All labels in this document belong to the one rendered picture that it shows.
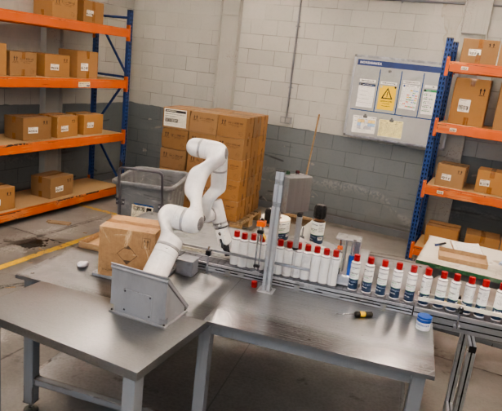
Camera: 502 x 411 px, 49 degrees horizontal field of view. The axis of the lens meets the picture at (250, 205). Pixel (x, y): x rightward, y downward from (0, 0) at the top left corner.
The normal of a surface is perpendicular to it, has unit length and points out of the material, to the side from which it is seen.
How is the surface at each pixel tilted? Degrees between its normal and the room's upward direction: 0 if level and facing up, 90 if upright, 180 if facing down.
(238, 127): 90
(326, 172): 90
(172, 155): 89
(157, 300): 90
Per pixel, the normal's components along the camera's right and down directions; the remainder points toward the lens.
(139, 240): -0.14, 0.24
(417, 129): -0.43, 0.18
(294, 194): 0.62, 0.26
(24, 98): 0.90, 0.21
